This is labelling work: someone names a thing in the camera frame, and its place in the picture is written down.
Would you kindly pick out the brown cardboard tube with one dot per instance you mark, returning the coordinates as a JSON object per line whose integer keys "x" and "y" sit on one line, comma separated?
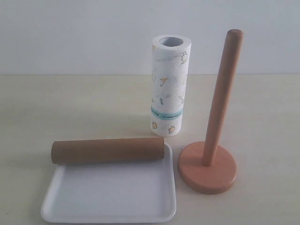
{"x": 79, "y": 154}

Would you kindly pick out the white square plastic tray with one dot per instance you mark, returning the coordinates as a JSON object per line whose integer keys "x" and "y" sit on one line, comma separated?
{"x": 138, "y": 192}

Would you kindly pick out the wooden paper towel holder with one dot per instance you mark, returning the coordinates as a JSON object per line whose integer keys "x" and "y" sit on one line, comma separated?
{"x": 206, "y": 166}

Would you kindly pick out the printed white paper towel roll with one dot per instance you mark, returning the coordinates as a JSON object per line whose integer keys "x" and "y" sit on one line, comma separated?
{"x": 170, "y": 62}

